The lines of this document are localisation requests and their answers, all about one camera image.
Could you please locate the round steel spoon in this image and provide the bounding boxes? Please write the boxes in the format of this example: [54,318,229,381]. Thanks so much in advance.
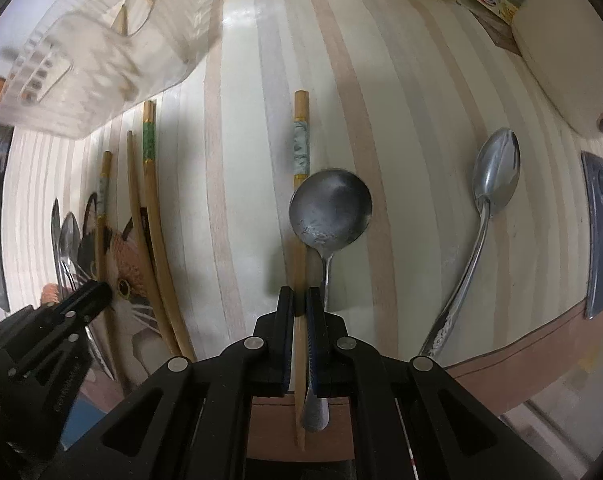
[288,168,373,432]

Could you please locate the clear plastic utensil tray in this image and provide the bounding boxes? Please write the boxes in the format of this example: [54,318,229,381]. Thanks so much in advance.
[0,0,215,140]

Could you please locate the long steel spoon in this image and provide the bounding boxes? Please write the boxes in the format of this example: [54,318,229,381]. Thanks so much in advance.
[417,127,523,361]

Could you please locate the wooden chopstick green pattern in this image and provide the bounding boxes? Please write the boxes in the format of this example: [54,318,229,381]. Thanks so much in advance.
[142,100,196,362]

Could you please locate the plain wooden chopstick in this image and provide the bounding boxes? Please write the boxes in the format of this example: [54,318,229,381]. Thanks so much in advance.
[126,131,181,356]

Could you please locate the blue smartphone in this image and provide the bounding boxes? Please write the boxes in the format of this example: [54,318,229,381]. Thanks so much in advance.
[581,152,603,320]

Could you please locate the wooden chopstick pale band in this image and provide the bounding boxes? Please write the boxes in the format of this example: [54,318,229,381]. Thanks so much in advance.
[96,151,129,393]

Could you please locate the wooden chopstick green band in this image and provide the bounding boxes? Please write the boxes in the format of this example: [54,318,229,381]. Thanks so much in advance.
[292,89,311,451]

